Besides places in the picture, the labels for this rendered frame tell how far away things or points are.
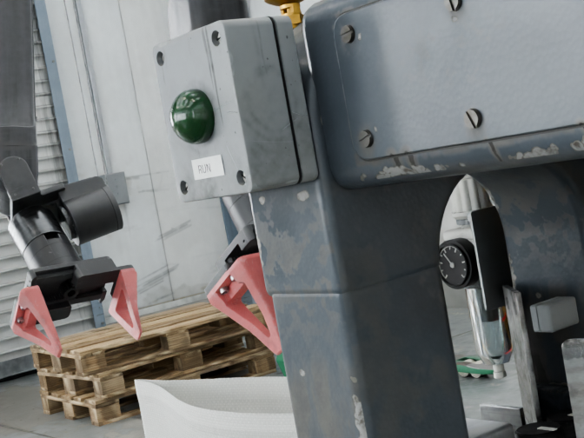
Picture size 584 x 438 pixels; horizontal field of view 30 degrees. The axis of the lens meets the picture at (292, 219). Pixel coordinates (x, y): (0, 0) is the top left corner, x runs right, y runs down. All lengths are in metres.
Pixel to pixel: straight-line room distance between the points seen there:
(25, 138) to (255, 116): 0.81
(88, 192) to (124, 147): 7.78
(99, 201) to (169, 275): 7.93
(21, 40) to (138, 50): 7.90
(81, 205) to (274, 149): 0.77
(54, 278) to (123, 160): 7.86
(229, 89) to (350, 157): 0.07
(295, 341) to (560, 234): 0.21
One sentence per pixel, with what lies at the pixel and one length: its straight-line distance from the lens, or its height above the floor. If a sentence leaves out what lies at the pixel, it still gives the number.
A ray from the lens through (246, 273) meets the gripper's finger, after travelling 0.85.
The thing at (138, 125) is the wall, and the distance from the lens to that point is 9.21.
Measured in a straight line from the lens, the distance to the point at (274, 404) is 1.09.
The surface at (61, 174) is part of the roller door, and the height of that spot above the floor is 1.47.
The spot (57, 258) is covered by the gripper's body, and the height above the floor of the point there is 1.19.
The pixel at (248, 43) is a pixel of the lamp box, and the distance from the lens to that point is 0.57.
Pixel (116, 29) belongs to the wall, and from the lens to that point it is 9.26.
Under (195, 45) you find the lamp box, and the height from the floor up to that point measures 1.32.
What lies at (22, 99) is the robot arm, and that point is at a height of 1.39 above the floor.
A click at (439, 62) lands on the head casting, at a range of 0.52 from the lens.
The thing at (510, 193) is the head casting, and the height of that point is 1.20.
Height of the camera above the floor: 1.25
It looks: 3 degrees down
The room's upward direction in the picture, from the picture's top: 10 degrees counter-clockwise
